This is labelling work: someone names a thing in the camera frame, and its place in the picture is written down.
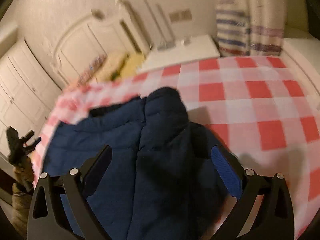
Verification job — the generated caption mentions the navy blue quilted jacket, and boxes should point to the navy blue quilted jacket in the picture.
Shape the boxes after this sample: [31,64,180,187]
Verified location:
[43,87,227,239]

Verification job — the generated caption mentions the lamp base with pole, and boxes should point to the lamp base with pole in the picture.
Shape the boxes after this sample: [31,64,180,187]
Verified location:
[143,0,176,51]

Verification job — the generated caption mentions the wall socket switch panel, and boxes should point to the wall socket switch panel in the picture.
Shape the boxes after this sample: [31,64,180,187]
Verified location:
[169,9,193,23]

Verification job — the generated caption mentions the cream fluffy pillow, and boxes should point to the cream fluffy pillow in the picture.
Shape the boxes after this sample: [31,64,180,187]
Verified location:
[93,51,128,83]

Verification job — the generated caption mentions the red white checkered bed sheet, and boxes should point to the red white checkered bed sheet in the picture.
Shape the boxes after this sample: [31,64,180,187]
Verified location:
[31,56,319,237]

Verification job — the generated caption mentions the beige sleeved left forearm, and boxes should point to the beige sleeved left forearm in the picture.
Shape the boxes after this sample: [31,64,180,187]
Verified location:
[11,157,34,239]

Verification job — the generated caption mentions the white bedside table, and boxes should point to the white bedside table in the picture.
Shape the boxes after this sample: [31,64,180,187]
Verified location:
[137,34,220,74]

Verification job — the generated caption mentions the white wooden headboard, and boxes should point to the white wooden headboard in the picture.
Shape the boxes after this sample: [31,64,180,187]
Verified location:
[51,0,150,86]

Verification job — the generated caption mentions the striped nautical curtain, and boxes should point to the striped nautical curtain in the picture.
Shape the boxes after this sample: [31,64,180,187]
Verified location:
[215,0,286,56]

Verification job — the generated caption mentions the floral patterned pillow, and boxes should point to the floral patterned pillow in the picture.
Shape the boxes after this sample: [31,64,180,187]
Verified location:
[76,55,107,86]

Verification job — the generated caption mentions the white wardrobe doors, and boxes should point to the white wardrobe doors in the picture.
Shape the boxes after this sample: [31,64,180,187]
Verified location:
[0,40,61,157]

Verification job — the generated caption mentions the yellow pillow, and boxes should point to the yellow pillow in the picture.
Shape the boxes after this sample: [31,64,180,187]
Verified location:
[119,53,145,79]

